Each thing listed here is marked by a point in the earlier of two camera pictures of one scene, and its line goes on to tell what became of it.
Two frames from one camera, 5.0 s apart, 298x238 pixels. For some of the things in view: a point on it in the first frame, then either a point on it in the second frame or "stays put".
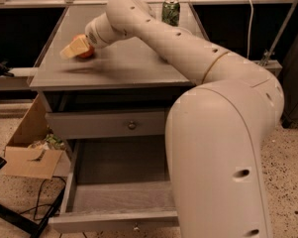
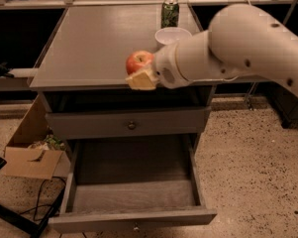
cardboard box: x=33 y=150 stays put
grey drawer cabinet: x=121 y=91 stays put
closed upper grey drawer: x=102 y=124 stays put
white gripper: x=91 y=36 to x=165 y=65
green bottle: x=171 y=11 stays put
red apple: x=90 y=53 to x=139 y=60
